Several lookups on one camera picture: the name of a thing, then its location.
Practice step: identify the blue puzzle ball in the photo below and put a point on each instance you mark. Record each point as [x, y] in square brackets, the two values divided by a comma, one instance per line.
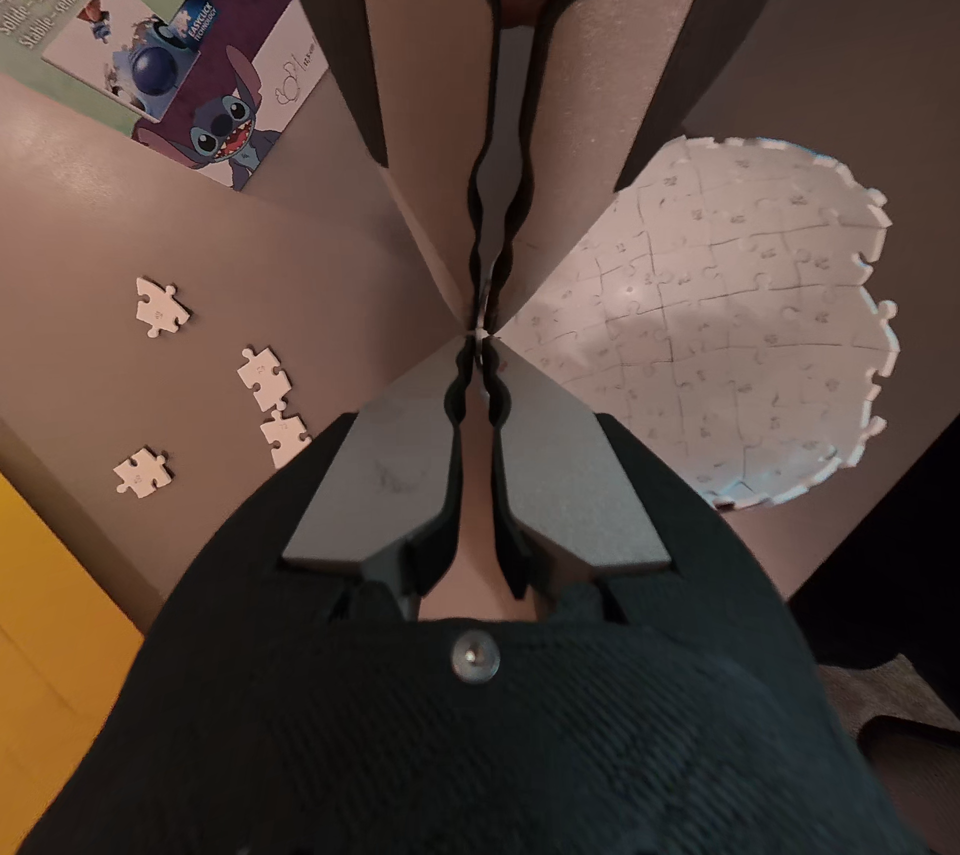
[712, 315]

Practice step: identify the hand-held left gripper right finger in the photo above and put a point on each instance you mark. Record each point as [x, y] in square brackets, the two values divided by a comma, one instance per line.
[585, 487]

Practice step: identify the person's right hand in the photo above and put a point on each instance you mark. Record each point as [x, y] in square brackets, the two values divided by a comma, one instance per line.
[525, 7]

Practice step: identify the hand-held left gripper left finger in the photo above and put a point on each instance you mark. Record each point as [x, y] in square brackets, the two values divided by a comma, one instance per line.
[375, 480]

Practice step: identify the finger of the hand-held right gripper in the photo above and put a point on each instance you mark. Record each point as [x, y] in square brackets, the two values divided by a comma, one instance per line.
[427, 82]
[600, 82]

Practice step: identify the white puzzle piece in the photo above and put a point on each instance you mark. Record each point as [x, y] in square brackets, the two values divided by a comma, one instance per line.
[142, 472]
[161, 306]
[262, 379]
[286, 439]

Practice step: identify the yellow board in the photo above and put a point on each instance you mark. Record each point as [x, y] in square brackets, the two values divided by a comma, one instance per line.
[52, 682]

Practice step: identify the printed puzzle box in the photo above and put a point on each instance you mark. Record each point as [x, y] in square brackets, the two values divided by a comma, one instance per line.
[150, 7]

